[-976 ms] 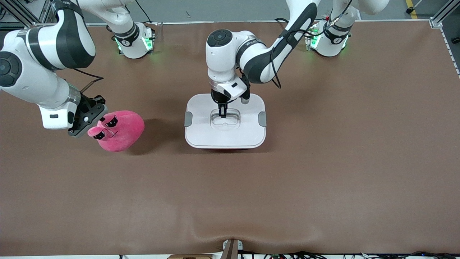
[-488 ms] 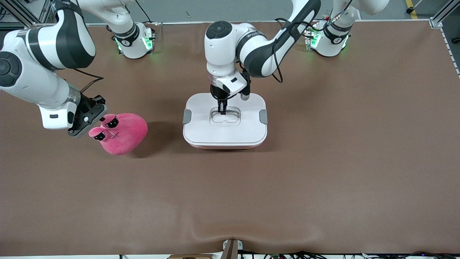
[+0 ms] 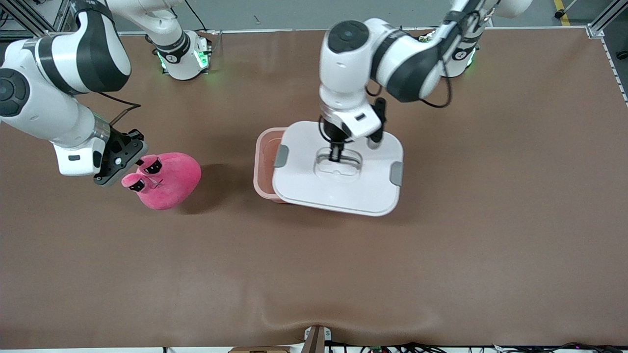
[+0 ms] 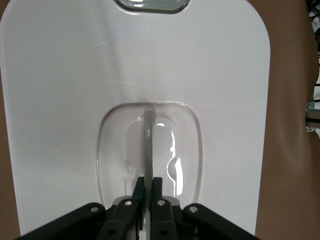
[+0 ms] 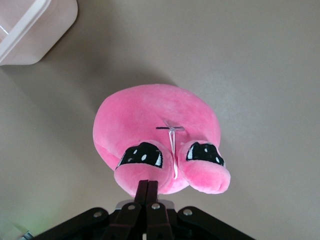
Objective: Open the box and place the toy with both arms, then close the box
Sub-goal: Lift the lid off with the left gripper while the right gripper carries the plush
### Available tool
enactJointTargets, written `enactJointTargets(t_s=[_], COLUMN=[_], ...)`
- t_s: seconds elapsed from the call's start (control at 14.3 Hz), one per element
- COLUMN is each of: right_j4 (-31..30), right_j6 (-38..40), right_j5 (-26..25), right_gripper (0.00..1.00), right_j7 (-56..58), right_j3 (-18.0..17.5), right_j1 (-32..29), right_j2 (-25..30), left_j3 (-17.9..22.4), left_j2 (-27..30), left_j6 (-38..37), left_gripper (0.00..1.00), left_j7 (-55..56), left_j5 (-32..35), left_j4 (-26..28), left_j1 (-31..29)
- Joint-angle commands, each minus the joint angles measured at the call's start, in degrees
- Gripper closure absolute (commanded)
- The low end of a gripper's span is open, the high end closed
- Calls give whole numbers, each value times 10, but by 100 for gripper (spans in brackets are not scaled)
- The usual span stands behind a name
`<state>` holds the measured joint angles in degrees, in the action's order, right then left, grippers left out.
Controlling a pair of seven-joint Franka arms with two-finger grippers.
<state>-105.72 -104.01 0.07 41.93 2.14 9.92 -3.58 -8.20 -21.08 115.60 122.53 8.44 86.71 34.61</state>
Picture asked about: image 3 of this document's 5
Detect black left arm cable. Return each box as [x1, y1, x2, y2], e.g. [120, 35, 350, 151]
[366, 0, 491, 108]

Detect perforated metal edge rail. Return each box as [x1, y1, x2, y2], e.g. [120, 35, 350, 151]
[601, 38, 628, 107]

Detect white box lid grey clips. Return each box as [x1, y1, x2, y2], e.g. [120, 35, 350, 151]
[271, 121, 405, 217]

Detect black caster wheel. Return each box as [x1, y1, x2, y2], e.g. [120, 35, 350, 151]
[554, 0, 579, 19]

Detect aluminium frame with dark struts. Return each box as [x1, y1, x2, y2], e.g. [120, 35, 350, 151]
[0, 0, 67, 50]

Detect pink plastic storage box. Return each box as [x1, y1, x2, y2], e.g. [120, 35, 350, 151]
[253, 127, 290, 204]

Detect thin black base cable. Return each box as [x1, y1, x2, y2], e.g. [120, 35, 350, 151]
[184, 0, 209, 31]

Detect pink plush toy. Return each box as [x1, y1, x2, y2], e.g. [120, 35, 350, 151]
[121, 152, 202, 211]

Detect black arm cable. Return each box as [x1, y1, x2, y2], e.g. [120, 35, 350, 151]
[366, 0, 491, 108]
[96, 91, 143, 127]

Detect aluminium frame corner post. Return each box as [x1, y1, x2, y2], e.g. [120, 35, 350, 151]
[586, 0, 628, 39]

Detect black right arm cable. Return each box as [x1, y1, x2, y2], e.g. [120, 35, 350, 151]
[96, 91, 143, 127]

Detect brown camera mount post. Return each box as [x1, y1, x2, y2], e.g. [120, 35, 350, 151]
[303, 325, 333, 353]

